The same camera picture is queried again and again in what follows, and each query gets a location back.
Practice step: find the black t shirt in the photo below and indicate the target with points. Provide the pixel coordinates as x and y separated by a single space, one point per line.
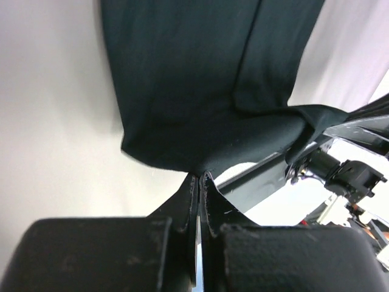
204 85

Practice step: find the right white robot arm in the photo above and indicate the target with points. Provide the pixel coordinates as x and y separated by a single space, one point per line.
350 181

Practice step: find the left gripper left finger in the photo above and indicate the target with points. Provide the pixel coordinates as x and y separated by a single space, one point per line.
152 253

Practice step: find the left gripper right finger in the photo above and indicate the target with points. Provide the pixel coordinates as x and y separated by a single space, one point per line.
240 255

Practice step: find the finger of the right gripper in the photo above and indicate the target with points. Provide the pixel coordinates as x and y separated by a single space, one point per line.
252 186
375 111

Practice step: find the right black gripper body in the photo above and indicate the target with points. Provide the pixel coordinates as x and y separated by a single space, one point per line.
370 136

